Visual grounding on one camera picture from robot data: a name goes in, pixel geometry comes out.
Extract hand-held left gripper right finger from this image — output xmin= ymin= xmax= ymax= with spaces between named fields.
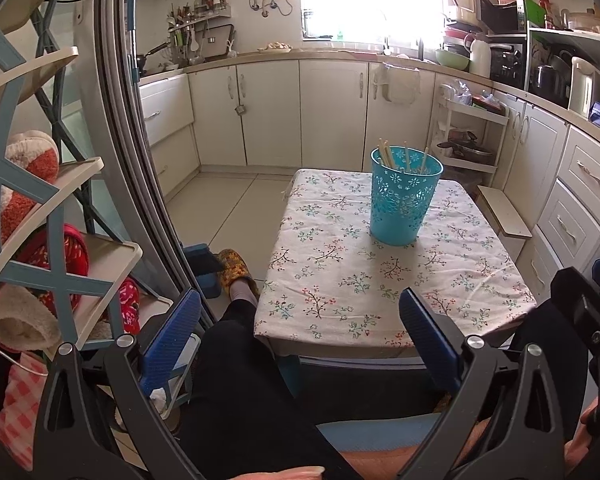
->
xmin=399 ymin=287 xmax=568 ymax=480

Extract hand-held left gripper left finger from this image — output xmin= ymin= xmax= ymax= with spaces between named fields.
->
xmin=32 ymin=287 xmax=203 ymax=480

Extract blue perforated basket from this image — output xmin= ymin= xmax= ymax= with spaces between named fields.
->
xmin=370 ymin=146 xmax=444 ymax=247

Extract set of wooden chopsticks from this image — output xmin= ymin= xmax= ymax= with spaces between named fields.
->
xmin=377 ymin=137 xmax=431 ymax=177

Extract person's right hand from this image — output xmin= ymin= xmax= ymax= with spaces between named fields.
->
xmin=564 ymin=400 xmax=600 ymax=467

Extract person's left hand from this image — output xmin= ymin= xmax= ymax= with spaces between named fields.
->
xmin=252 ymin=447 xmax=433 ymax=480

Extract red flowered slipper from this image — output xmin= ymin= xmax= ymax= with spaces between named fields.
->
xmin=117 ymin=277 xmax=142 ymax=336

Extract person's left leg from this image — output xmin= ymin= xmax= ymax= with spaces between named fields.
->
xmin=177 ymin=280 xmax=361 ymax=480

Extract yellow patterned slipper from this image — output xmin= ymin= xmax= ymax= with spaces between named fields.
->
xmin=215 ymin=249 xmax=261 ymax=301

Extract floral tablecloth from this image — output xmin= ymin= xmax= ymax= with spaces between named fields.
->
xmin=254 ymin=168 xmax=537 ymax=350

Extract blue seat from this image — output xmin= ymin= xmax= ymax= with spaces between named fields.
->
xmin=315 ymin=412 xmax=443 ymax=453

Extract white wooden stool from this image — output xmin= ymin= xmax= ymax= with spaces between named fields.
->
xmin=476 ymin=185 xmax=533 ymax=263

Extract cream fleece lined slipper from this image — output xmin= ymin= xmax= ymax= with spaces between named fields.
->
xmin=0 ymin=285 xmax=63 ymax=353

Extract pink checked cloth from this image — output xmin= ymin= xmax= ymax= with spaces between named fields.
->
xmin=0 ymin=352 xmax=48 ymax=471

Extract pan with lid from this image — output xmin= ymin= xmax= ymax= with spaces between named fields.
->
xmin=437 ymin=130 xmax=496 ymax=163

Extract white electric kettle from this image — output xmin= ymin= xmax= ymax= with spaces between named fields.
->
xmin=569 ymin=56 xmax=599 ymax=116

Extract blue and cream shoe rack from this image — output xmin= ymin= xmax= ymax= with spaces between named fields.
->
xmin=0 ymin=0 xmax=173 ymax=356

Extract white trolley rack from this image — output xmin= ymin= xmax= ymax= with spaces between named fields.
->
xmin=430 ymin=85 xmax=511 ymax=196

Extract red and white plush slipper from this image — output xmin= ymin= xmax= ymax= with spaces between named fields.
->
xmin=0 ymin=130 xmax=61 ymax=256

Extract white counter shelf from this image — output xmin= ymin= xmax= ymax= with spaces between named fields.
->
xmin=525 ymin=27 xmax=600 ymax=111

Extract white thermos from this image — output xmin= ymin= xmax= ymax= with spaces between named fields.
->
xmin=469 ymin=34 xmax=492 ymax=77

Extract white kitchen base cabinets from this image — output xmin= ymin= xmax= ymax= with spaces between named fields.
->
xmin=137 ymin=50 xmax=600 ymax=321

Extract green bowl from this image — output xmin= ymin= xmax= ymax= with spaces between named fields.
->
xmin=435 ymin=49 xmax=470 ymax=72

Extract green box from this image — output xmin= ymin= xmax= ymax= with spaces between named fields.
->
xmin=522 ymin=0 xmax=548 ymax=28

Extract black microwave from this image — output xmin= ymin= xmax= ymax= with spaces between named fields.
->
xmin=475 ymin=0 xmax=526 ymax=33

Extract black wok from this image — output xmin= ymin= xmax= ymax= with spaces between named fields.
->
xmin=135 ymin=42 xmax=172 ymax=69

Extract mop with orange tip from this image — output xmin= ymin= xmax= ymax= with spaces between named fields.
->
xmin=125 ymin=0 xmax=142 ymax=86

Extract kitchen window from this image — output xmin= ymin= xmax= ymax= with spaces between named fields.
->
xmin=297 ymin=0 xmax=453 ymax=43

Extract grey sliding door frame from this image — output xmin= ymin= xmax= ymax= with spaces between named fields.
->
xmin=92 ymin=0 xmax=218 ymax=321

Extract wall utensil rack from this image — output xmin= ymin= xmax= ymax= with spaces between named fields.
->
xmin=167 ymin=0 xmax=233 ymax=68

